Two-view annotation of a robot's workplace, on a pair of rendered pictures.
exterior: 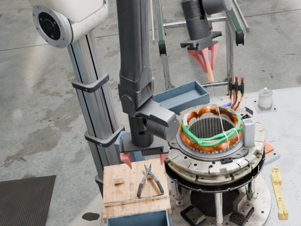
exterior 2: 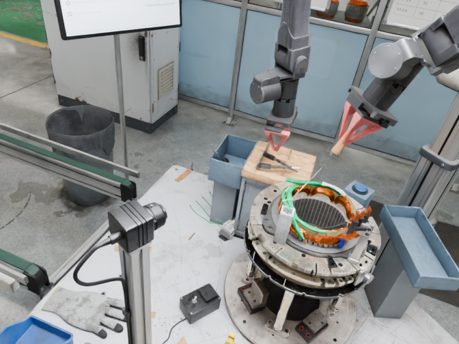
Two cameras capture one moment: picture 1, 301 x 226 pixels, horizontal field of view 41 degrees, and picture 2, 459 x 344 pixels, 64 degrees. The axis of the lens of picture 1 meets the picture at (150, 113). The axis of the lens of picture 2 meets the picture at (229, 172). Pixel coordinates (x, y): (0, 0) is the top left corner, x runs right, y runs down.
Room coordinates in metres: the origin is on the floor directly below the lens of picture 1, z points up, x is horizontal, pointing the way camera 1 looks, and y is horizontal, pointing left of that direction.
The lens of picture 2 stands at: (0.87, -0.89, 1.71)
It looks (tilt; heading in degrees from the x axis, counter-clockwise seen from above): 36 degrees down; 103
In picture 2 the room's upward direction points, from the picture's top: 8 degrees clockwise
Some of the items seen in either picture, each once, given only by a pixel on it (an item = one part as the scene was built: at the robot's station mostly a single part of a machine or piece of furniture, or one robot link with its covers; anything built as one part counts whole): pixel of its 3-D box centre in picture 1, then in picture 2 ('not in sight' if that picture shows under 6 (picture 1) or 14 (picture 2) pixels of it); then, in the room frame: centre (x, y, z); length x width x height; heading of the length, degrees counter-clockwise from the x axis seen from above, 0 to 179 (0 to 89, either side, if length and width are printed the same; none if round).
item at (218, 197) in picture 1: (218, 206); (255, 252); (0.82, -0.16, 0.91); 0.02 x 0.02 x 0.21
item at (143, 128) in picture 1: (141, 117); (285, 86); (0.78, 0.02, 1.34); 0.07 x 0.06 x 0.07; 48
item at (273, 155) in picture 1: (260, 151); not in sight; (1.13, -0.40, 0.79); 0.12 x 0.09 x 0.02; 20
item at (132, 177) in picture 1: (135, 188); (280, 165); (0.82, 0.08, 1.05); 0.20 x 0.19 x 0.02; 178
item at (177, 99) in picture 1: (176, 126); (399, 273); (1.22, -0.09, 0.92); 0.25 x 0.11 x 0.28; 107
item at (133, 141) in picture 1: (142, 134); (283, 106); (0.79, 0.03, 1.28); 0.10 x 0.07 x 0.07; 89
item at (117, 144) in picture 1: (132, 163); (348, 219); (1.07, 0.10, 0.91); 0.07 x 0.07 x 0.25; 65
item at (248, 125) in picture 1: (248, 132); (283, 225); (0.88, -0.27, 1.14); 0.03 x 0.03 x 0.09; 2
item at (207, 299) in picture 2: not in sight; (200, 302); (0.71, -0.31, 0.81); 0.10 x 0.06 x 0.06; 52
